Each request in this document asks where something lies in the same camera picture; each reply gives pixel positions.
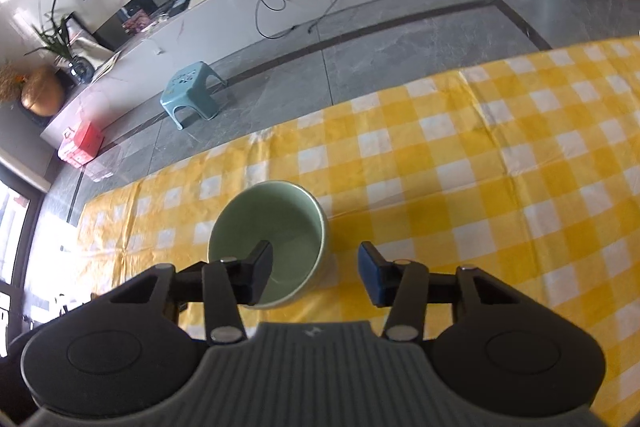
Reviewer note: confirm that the green potted plant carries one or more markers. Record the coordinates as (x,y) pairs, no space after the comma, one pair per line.
(56,42)

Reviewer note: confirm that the golden gourd vase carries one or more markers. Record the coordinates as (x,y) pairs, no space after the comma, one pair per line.
(42,94)

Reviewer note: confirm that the green ceramic bowl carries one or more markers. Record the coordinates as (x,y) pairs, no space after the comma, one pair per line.
(280,217)

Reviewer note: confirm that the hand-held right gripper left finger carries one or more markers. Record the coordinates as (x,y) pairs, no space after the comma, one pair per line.
(260,272)

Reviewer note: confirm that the dried flower bunch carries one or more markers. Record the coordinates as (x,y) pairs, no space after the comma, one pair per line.
(10,82)

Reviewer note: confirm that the teal plastic stool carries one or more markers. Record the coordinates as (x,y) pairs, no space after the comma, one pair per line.
(190,79)

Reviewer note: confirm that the black window frame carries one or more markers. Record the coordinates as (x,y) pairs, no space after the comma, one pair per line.
(20,217)

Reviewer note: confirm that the yellow checked tablecloth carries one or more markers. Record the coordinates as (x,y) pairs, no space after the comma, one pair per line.
(450,182)

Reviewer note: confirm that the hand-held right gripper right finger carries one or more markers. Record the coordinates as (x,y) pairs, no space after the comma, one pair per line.
(371,277)

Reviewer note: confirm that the blue glass vase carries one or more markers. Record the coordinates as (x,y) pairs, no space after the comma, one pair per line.
(80,69)

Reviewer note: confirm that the red pink box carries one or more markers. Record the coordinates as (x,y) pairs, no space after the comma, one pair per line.
(82,142)

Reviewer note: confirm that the pink printed box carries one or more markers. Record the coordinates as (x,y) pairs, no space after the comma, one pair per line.
(136,21)

